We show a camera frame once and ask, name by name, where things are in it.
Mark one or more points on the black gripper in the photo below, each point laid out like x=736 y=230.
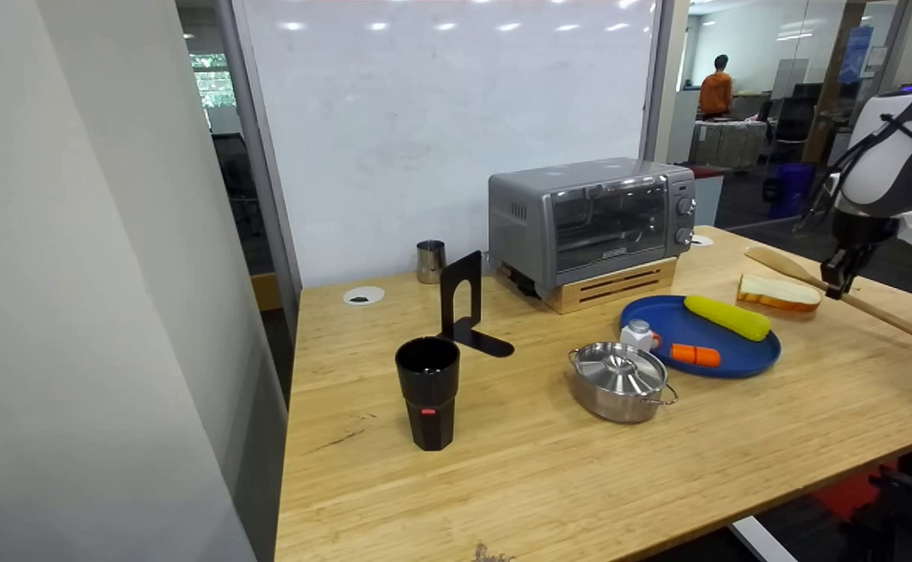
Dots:
x=859 y=240

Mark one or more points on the toy slice of bread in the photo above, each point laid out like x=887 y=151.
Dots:
x=780 y=296

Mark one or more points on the round blue plate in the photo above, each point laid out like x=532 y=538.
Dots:
x=707 y=345

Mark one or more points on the yellow toy corn cob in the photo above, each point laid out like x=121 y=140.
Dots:
x=727 y=318

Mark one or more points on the orange two-piece toy carrot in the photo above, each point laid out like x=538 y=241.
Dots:
x=695 y=355

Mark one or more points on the small white shaker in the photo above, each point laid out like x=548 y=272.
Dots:
x=634 y=336

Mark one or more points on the person in orange shirt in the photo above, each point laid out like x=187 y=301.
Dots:
x=716 y=93

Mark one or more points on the red and black chair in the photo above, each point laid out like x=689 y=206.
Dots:
x=872 y=505

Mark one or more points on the slotted wooden stand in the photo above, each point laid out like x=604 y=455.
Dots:
x=613 y=284

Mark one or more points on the silver pot with lid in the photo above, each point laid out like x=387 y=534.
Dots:
x=617 y=381

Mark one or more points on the grey toaster oven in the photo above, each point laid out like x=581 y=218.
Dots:
x=581 y=222

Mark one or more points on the white table leg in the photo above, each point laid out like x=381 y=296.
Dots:
x=762 y=538

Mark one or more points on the black metal bookend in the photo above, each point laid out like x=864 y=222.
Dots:
x=462 y=299

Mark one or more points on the small metal cup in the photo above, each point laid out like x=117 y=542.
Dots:
x=428 y=263

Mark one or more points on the black cup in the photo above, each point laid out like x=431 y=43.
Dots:
x=428 y=391

